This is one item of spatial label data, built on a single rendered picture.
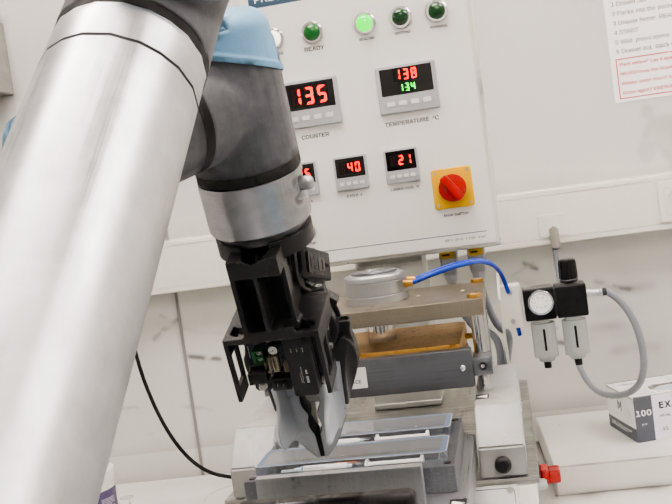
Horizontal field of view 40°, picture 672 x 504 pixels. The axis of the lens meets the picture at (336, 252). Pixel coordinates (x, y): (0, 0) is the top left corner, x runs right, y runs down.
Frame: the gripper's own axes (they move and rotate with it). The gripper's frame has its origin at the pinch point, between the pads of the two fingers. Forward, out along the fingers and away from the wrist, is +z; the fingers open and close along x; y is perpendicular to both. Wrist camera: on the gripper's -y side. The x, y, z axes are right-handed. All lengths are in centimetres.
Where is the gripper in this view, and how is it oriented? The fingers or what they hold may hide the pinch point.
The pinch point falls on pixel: (321, 436)
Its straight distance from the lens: 78.2
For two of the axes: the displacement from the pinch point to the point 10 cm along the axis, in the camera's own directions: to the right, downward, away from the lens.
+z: 1.9, 9.0, 3.9
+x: 9.7, -1.3, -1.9
